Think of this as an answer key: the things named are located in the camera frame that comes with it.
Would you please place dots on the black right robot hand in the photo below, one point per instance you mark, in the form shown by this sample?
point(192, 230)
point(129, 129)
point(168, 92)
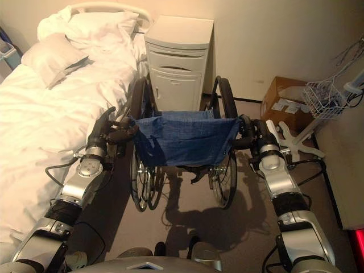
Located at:
point(266, 133)

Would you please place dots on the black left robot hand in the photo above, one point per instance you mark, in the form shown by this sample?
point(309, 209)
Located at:
point(98, 133)

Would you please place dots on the wheelchair with blue fabric back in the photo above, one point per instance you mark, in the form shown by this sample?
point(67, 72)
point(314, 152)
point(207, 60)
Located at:
point(185, 136)

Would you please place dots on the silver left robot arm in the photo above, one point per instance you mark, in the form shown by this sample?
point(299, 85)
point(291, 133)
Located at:
point(61, 199)

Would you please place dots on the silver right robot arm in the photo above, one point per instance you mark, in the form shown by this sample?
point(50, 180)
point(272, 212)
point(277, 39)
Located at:
point(295, 210)

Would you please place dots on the hospital bed with white sheets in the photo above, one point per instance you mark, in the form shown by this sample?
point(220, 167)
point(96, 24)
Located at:
point(57, 119)

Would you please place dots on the brown cardboard box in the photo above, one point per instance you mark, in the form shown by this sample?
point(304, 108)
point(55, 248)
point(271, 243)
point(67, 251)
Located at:
point(284, 105)

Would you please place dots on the white rolling stand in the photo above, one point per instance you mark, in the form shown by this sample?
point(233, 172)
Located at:
point(301, 136)

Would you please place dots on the white duvet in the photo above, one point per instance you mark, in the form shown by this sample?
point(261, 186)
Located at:
point(51, 122)

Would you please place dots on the grey pillow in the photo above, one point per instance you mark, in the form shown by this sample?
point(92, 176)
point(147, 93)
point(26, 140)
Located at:
point(54, 59)

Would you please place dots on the white pillow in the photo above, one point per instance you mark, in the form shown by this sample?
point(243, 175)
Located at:
point(99, 28)

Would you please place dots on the white bedside cabinet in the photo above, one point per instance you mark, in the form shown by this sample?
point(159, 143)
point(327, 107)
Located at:
point(177, 62)

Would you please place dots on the light blue bin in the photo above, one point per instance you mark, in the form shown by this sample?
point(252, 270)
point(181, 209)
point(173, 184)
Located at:
point(6, 48)

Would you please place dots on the silver robot torso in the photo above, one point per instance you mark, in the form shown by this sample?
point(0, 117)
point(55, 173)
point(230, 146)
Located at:
point(159, 260)

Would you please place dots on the red object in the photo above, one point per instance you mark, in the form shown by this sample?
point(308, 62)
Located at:
point(357, 247)

